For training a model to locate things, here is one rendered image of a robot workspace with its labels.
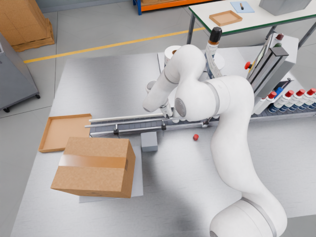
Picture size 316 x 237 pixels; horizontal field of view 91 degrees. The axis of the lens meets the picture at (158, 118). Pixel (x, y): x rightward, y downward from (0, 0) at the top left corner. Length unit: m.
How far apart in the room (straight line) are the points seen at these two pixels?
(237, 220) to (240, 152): 0.19
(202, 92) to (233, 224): 0.36
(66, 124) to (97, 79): 0.49
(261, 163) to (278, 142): 0.22
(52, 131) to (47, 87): 1.79
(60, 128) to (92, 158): 0.59
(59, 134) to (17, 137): 1.45
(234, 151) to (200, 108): 0.15
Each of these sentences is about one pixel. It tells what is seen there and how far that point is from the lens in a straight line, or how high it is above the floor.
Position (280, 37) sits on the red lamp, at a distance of 0.80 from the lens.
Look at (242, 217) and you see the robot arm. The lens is 0.55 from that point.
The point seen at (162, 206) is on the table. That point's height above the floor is 0.83.
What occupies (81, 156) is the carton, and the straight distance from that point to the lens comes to 0.82.
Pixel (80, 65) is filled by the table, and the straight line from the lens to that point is 1.75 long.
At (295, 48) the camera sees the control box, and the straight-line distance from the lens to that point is 0.80.
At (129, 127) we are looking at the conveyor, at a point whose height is 0.87.
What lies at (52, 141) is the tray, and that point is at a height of 0.83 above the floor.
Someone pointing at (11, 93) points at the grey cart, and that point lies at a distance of 2.80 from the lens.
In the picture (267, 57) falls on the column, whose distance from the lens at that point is 0.70.
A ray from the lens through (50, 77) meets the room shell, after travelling 3.23.
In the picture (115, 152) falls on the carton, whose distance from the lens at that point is 0.77.
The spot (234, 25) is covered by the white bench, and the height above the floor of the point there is 0.80.
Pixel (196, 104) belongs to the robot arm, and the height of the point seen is 1.53.
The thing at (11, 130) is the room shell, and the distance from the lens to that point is 2.84.
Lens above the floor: 1.82
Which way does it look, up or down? 58 degrees down
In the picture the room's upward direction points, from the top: straight up
